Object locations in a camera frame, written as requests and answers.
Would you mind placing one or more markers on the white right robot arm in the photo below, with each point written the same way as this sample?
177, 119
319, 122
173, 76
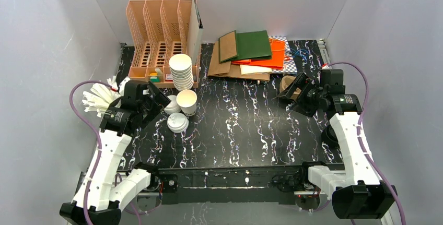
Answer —
360, 192

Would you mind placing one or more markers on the white cup lid stack front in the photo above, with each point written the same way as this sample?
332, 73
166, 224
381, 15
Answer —
177, 122

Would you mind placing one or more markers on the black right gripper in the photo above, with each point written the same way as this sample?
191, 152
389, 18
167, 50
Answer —
304, 92

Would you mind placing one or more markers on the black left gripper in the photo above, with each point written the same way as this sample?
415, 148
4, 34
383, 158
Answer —
152, 98

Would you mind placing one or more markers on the orange paper bag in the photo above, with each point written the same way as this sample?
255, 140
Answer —
275, 61

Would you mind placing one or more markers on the single white paper cup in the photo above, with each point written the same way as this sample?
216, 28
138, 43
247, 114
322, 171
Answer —
186, 100

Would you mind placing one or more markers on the green paper bag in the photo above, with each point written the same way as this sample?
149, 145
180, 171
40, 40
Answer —
235, 46

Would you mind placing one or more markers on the peach plastic file organizer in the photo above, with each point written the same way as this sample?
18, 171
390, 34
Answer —
161, 29

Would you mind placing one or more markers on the stack of white paper cups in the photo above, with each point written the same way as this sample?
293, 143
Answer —
181, 70

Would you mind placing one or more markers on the white cup lid stack back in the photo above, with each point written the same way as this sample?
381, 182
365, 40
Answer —
173, 106

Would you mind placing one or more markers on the brown kraft paper bag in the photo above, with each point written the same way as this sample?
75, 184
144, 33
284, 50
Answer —
229, 70

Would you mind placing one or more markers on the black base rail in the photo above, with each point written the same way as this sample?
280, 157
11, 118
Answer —
258, 184

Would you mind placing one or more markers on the stack of black cup lids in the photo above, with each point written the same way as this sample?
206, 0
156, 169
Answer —
329, 137

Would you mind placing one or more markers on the stack of pulp cup carriers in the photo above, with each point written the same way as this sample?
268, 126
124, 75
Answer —
285, 83

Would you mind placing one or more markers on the white cream paper bag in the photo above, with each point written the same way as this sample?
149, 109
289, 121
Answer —
252, 70

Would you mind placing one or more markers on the bundle of white wrapped straws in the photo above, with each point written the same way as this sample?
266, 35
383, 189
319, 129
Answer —
99, 97

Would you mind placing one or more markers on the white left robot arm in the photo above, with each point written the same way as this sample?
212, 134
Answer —
99, 199

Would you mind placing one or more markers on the white cup lid stack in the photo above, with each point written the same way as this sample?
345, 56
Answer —
173, 106
177, 122

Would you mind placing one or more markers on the checkered blue white bag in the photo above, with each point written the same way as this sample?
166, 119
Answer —
289, 66

